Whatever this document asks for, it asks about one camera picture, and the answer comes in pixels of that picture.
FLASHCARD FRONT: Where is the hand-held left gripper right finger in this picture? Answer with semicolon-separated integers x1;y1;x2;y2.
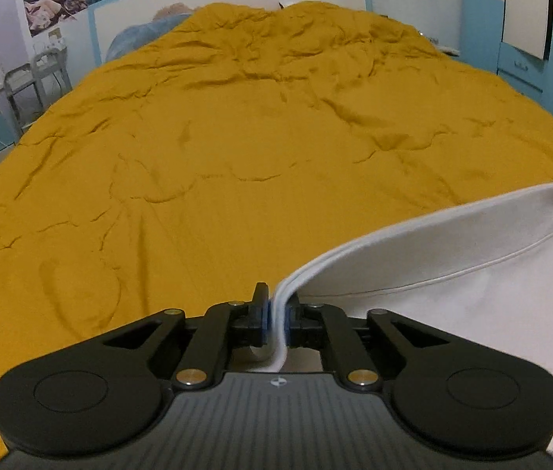
286;304;448;389

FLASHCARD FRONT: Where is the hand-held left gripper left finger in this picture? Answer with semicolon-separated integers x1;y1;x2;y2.
103;281;271;389

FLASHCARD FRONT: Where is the white printed sweatshirt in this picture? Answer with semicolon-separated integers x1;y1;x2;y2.
249;182;553;470

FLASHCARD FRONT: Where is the mustard yellow blanket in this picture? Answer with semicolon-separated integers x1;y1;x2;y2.
0;1;553;470

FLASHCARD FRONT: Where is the blue pillow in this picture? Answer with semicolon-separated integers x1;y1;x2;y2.
105;12;194;62

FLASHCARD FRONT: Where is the beige pillow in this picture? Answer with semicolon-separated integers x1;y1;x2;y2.
153;2;199;20

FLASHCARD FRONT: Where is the grey chair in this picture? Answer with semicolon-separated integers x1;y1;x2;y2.
5;42;72;128

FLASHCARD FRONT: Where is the white panel with black frame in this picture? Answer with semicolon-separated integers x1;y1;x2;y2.
499;0;553;62

